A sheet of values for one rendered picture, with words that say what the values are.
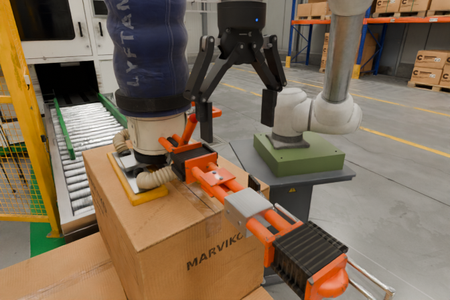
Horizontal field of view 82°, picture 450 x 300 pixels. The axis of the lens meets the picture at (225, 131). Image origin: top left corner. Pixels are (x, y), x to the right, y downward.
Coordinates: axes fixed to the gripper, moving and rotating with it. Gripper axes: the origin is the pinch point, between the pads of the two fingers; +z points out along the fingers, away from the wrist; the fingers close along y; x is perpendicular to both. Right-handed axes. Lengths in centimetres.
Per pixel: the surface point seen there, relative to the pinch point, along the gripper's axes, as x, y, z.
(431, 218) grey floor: -12, -198, 121
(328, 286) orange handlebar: 23.3, 3.0, 13.3
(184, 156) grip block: -17.2, 3.5, 12.4
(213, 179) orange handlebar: -4.8, 2.6, 12.7
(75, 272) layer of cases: -53, 34, 67
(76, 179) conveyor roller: -125, 27, 67
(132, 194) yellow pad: -27.5, 14.8, 25.1
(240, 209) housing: 6.2, 4.0, 12.6
